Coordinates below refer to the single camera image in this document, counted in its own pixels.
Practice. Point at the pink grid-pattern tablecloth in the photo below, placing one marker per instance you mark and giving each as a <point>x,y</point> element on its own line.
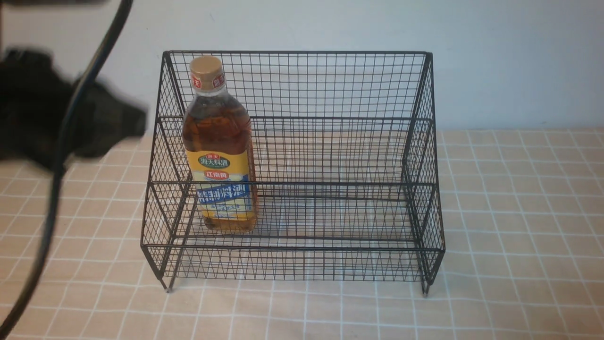
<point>523,221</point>

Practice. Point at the black wire mesh shelf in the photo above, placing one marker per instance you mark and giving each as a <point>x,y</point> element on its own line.
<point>346,171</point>

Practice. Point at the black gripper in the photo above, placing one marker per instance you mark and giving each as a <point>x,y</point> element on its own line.
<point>33,104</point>

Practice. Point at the yellow-label cooking wine bottle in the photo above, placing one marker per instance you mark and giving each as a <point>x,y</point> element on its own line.
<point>218,143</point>

